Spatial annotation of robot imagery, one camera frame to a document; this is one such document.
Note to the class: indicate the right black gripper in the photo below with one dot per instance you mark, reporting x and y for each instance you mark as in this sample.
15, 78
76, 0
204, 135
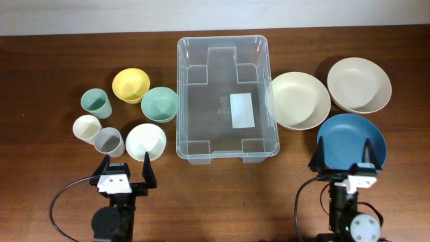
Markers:
318, 165

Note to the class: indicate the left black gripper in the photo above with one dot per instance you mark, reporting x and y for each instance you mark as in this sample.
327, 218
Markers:
142, 188

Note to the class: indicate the cream plate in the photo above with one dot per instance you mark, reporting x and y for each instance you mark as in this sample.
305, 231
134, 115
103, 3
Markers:
301, 101

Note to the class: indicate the beige bowl plate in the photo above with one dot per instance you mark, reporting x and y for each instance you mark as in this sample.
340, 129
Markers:
359, 86

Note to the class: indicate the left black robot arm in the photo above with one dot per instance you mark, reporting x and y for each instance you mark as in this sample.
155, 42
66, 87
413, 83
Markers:
115, 222

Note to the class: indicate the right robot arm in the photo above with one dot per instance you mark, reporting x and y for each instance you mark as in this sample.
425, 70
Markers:
346, 222

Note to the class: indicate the blue plate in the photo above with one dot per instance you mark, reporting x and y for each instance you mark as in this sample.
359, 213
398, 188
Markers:
344, 138

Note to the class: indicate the grey cup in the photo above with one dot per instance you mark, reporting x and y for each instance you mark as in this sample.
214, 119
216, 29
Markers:
109, 142

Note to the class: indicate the white small bowl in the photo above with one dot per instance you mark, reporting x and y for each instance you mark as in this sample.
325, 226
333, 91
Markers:
146, 138

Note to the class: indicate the cream cup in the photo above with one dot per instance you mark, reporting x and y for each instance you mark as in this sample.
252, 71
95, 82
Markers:
86, 128

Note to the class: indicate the green small bowl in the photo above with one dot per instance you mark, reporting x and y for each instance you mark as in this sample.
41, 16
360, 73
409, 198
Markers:
160, 104

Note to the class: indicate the green cup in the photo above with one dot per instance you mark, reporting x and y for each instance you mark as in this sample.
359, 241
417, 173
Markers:
96, 102

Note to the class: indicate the yellow small bowl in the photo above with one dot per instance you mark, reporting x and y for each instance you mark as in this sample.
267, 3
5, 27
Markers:
130, 85

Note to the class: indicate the white label in bin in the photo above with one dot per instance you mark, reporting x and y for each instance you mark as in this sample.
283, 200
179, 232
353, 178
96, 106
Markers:
242, 110

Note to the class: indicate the clear plastic storage bin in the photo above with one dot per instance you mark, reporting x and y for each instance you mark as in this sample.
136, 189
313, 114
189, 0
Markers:
209, 70

